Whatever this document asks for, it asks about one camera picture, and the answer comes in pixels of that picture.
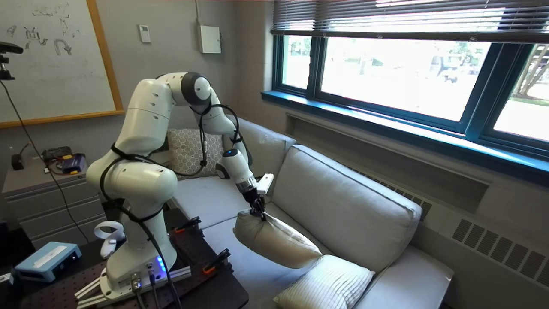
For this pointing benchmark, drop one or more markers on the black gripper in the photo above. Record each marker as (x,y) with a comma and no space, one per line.
(254,199)

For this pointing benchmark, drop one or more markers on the grey sofa seat cushion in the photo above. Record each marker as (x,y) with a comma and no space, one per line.
(251,274)
(206,197)

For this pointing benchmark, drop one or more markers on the white wall thermostat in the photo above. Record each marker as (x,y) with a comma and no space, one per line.
(144,32)

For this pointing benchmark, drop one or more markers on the wood framed whiteboard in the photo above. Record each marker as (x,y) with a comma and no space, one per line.
(52,61)

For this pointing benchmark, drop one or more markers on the black device with orange parts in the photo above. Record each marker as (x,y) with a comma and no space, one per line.
(62,163)

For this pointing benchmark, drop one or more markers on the light blue box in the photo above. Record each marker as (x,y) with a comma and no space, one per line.
(48,257)

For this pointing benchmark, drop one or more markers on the dark window blinds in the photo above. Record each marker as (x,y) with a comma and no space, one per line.
(400,13)

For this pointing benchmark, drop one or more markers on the wall heater vent grille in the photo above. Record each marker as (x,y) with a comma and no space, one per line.
(503,249)

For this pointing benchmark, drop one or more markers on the black robot table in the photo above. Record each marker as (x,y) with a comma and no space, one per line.
(223,288)

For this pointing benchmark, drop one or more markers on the grey drawer cabinet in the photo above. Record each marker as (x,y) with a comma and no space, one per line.
(40,199)

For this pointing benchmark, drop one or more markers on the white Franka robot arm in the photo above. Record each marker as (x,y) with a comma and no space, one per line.
(142,182)

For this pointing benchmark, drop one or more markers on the white wall box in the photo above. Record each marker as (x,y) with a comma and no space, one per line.
(209,37)

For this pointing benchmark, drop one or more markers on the white striped pillow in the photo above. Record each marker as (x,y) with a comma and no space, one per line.
(275,237)
(326,283)

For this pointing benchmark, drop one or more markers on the white VR controller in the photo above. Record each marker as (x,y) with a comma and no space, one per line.
(108,231)

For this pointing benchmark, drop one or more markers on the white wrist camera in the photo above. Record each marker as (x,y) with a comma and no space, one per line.
(264,182)

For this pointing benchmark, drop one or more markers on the wide blue framed window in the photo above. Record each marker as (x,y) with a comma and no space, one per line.
(400,73)

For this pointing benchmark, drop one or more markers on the black camera on stand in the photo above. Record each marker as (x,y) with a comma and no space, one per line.
(9,51)

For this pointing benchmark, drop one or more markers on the grey fabric sofa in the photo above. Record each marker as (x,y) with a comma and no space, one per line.
(412,279)

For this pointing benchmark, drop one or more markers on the small black desk item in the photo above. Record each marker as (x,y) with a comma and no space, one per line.
(17,161)

